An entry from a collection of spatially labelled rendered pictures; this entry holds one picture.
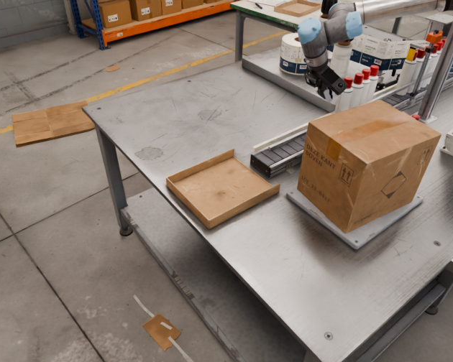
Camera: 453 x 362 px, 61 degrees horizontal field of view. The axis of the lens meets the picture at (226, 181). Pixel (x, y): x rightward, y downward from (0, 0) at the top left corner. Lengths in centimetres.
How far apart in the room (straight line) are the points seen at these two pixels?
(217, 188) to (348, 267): 50
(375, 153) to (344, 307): 42
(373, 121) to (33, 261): 190
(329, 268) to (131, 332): 113
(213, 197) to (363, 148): 52
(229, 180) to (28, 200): 172
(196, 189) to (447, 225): 83
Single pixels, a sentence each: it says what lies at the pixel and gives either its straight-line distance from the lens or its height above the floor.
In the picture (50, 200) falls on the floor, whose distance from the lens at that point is 275.
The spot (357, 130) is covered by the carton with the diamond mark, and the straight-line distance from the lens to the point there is 119.
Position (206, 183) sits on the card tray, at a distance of 136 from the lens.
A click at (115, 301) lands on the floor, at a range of 210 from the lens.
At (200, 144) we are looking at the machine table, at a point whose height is 83.
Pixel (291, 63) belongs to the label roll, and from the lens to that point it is 206.
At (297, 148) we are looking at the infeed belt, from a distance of 149.
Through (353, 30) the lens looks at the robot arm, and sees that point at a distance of 133.
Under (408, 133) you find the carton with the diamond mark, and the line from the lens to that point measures 123.
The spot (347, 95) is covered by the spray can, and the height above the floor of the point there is 103.
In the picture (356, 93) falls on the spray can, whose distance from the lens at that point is 164.
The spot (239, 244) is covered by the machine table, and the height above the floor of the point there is 83.
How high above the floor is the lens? 171
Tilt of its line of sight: 40 degrees down
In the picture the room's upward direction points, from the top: 1 degrees clockwise
